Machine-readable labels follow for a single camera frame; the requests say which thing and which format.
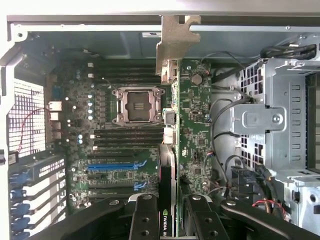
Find long black expansion slot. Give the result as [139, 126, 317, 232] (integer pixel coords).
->
[87, 151, 138, 159]
[87, 191, 158, 200]
[87, 181, 148, 191]

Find red black twisted wire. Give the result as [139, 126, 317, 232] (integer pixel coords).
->
[18, 107, 50, 154]

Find metal disk bay cage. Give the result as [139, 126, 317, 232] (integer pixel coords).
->
[229, 58, 320, 226]

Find black cable bundle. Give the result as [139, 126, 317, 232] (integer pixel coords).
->
[259, 43, 317, 60]

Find black drive power connector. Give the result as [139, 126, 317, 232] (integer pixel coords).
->
[231, 164, 260, 201]

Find metal CPU socket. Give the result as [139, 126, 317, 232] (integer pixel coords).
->
[111, 86, 166, 126]

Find silver coin cell battery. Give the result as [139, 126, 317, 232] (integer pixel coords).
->
[191, 73, 203, 86]

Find green motherboard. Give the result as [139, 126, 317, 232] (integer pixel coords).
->
[46, 58, 213, 216]

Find black RAM slot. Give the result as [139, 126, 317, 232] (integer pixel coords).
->
[96, 79, 161, 85]
[96, 66, 161, 73]
[94, 128, 164, 135]
[94, 140, 164, 146]

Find blue expansion slot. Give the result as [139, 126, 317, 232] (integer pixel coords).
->
[87, 161, 148, 171]

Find blue card retention clip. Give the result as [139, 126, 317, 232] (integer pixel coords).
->
[9, 188, 27, 201]
[11, 231, 31, 240]
[11, 216, 31, 231]
[11, 202, 31, 217]
[8, 169, 33, 187]

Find grey metal PC case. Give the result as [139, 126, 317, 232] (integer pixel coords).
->
[0, 13, 320, 240]

